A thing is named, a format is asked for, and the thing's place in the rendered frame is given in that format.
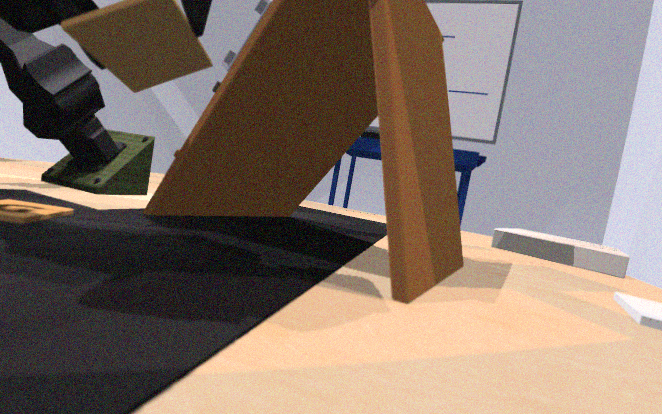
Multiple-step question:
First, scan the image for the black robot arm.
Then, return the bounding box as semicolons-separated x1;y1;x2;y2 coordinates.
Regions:
0;18;127;172

